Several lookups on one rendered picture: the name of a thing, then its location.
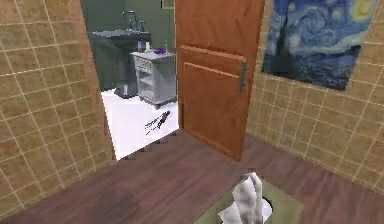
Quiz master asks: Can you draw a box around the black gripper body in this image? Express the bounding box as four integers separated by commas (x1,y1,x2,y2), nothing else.
155,110,171,130

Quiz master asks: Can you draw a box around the green tissue box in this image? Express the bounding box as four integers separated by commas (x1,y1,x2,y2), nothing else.
192,171,305,224

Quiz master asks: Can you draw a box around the grey bedside cabinet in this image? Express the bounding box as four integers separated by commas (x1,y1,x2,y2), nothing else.
130,49,178,110

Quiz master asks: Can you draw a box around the brown wooden room door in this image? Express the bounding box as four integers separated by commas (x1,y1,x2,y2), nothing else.
174,0,266,163

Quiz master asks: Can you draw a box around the dark grey sink faucet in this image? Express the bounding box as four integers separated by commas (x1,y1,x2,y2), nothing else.
121,9,148,32

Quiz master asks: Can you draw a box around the blue starry night painting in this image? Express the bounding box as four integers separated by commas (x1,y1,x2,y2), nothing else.
260,0,381,92

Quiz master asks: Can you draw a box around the dark grey pedestal sink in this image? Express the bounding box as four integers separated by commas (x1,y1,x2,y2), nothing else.
88,29,152,100

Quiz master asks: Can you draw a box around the grey door handle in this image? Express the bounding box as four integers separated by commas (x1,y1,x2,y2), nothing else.
238,60,249,93

